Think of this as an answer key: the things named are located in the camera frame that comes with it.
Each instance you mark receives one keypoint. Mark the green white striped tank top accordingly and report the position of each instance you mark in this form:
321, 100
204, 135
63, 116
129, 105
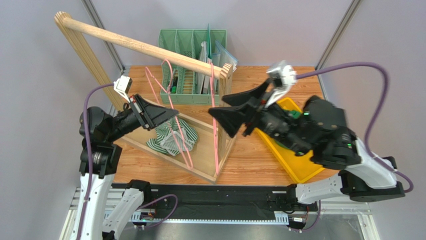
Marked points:
173, 137

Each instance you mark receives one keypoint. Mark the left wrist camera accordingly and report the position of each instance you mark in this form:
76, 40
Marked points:
122, 86

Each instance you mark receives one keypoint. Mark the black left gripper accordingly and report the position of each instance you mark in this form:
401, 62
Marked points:
153, 115

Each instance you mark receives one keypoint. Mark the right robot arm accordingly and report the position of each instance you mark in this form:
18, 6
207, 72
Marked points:
320, 129

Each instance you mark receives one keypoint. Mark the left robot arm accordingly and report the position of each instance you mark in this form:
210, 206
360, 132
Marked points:
99, 163

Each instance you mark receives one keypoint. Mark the yellow plastic tray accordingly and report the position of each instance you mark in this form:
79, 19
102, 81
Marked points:
299, 168

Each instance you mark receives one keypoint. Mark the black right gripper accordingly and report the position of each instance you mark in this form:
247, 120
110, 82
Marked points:
256, 111

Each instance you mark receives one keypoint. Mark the pink wire hanger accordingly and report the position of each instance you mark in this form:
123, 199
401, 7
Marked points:
215, 135

